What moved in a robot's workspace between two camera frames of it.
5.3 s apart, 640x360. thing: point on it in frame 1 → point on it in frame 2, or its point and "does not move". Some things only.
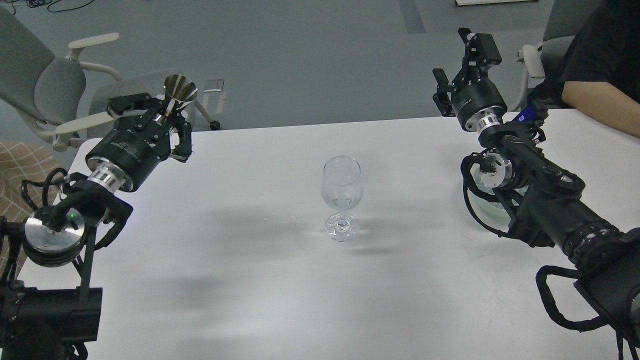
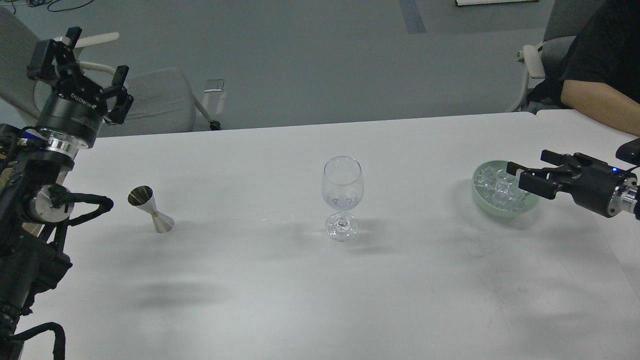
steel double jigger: x=179 y=89 → x=142 y=196
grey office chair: x=49 y=92 does not move
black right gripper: x=475 y=96 → x=608 y=191
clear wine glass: x=342 y=187 does not move
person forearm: x=605 y=104 does not move
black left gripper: x=134 y=145 → x=76 y=111
